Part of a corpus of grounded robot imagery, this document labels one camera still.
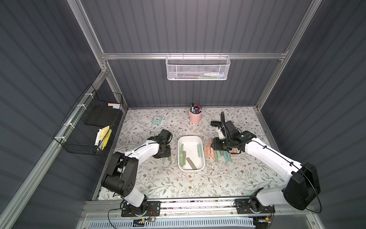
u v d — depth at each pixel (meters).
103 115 0.76
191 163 0.89
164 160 0.91
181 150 0.94
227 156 0.91
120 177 0.47
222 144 0.72
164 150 0.79
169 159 0.91
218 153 0.94
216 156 0.92
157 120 1.09
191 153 0.94
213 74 0.89
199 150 0.93
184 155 0.93
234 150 0.74
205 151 0.94
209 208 0.75
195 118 1.08
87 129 0.74
